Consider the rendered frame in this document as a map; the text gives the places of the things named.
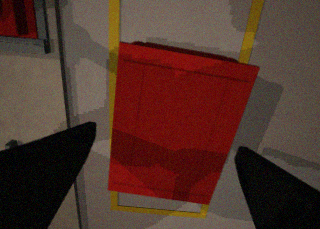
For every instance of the yellow rectangular outline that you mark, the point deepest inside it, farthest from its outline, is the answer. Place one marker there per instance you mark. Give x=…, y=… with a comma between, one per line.
x=113, y=31

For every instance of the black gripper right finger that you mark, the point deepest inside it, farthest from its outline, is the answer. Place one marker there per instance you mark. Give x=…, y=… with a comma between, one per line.
x=276, y=199

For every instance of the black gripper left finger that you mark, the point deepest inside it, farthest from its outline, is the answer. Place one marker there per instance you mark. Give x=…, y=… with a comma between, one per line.
x=35, y=177

